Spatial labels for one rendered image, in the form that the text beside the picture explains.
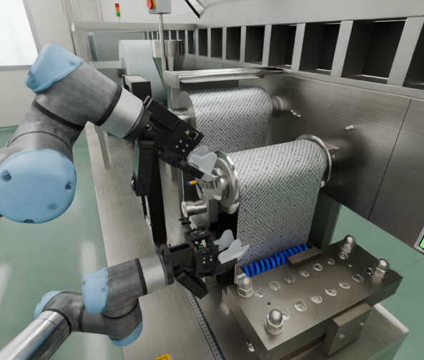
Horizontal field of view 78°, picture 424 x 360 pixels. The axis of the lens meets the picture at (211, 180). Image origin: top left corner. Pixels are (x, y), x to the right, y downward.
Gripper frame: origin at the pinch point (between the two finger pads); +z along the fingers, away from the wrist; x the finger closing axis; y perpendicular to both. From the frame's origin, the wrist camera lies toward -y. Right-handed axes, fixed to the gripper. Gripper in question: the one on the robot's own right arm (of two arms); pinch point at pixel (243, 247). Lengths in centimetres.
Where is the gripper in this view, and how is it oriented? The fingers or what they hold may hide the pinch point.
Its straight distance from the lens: 66.9
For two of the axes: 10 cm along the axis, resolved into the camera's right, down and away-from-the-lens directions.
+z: 9.0, -2.1, 3.7
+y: 0.0, -8.8, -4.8
